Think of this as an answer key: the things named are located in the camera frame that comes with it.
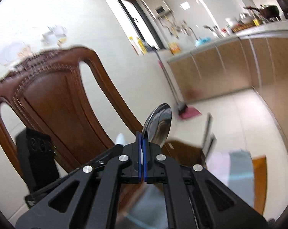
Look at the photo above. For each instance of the speckled kitchen countertop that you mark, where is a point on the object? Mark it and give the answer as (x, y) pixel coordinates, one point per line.
(230, 39)

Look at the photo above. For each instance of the black lidded pot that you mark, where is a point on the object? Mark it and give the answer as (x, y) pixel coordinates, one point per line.
(283, 4)

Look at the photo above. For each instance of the yellow box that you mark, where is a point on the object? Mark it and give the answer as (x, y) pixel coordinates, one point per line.
(175, 48)

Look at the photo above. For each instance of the cup of kitchen tools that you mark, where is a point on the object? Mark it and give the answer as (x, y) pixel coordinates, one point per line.
(214, 31)

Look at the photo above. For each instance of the yellow bottle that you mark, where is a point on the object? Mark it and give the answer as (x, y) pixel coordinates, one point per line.
(142, 46)

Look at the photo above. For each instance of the black wok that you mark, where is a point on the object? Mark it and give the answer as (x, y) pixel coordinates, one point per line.
(269, 11)

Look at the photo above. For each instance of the metal spoon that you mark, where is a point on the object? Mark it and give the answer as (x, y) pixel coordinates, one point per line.
(158, 124)

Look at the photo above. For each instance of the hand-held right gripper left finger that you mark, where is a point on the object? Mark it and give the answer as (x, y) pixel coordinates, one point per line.
(132, 164)

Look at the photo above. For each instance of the white wall fixture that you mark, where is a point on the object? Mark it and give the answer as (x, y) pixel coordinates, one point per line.
(53, 35)

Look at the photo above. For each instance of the mop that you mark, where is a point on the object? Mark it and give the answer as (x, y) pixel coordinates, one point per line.
(172, 85)

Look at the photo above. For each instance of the water heater pipes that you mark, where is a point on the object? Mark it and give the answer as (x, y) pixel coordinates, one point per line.
(170, 27)

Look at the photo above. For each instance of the white bowls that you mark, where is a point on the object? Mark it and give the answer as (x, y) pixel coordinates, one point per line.
(231, 22)

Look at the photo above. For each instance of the dark sauce bottle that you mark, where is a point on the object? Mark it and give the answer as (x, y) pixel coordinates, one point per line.
(256, 20)

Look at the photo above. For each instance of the wooden utensil holder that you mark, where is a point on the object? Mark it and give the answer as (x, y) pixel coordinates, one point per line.
(184, 152)

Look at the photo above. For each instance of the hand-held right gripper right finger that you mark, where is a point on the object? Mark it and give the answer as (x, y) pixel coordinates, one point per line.
(153, 167)

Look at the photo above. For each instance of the patterned tray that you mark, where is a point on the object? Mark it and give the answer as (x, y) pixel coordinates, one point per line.
(241, 27)

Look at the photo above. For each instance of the white water heater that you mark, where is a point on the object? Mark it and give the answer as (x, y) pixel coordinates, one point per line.
(157, 4)

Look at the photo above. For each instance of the carved wooden chair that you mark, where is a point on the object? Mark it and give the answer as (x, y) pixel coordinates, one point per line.
(50, 100)

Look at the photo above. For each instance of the metal bowl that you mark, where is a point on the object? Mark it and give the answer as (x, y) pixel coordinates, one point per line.
(245, 18)

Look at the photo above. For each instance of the dark framed window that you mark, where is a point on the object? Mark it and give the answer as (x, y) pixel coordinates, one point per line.
(134, 21)

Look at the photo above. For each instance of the metal faucet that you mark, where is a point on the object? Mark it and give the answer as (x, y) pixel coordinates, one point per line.
(190, 32)

